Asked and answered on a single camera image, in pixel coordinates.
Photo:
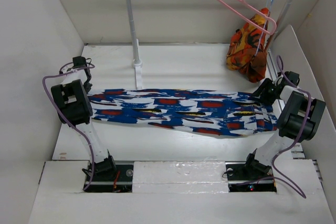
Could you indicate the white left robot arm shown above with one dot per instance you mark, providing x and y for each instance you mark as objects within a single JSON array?
[{"x": 71, "y": 98}]

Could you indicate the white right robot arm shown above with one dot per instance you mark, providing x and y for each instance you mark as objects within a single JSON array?
[{"x": 298, "y": 121}]

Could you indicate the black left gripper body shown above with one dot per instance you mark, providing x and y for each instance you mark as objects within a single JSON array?
[{"x": 87, "y": 85}]

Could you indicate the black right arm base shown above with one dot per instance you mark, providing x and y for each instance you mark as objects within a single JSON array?
[{"x": 247, "y": 180}]

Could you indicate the light blue wire hanger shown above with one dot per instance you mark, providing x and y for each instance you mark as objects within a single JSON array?
[{"x": 269, "y": 4}]

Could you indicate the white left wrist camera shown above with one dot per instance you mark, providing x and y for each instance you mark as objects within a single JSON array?
[{"x": 65, "y": 69}]

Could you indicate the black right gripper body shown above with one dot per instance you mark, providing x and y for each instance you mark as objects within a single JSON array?
[{"x": 268, "y": 95}]

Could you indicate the orange camouflage garment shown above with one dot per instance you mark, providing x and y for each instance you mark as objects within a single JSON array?
[{"x": 247, "y": 54}]

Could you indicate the blue white red patterned trousers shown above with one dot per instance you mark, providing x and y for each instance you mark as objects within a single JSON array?
[{"x": 232, "y": 114}]

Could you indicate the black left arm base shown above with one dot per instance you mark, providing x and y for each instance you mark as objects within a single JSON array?
[{"x": 120, "y": 182}]

